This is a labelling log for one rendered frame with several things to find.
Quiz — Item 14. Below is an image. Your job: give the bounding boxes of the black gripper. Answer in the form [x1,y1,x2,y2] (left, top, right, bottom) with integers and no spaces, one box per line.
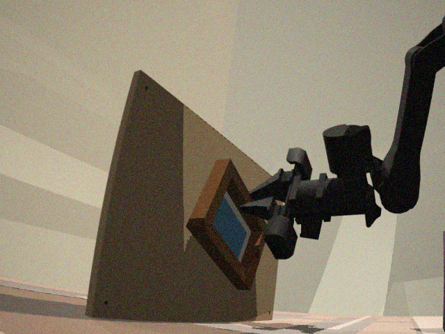
[240,148,334,260]

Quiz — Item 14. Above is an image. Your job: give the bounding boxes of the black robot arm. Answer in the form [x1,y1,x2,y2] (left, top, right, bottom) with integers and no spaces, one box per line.
[323,16,445,228]

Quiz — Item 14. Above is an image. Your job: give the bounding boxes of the tan wooden board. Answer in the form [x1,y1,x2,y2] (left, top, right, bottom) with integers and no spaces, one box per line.
[85,70,279,323]

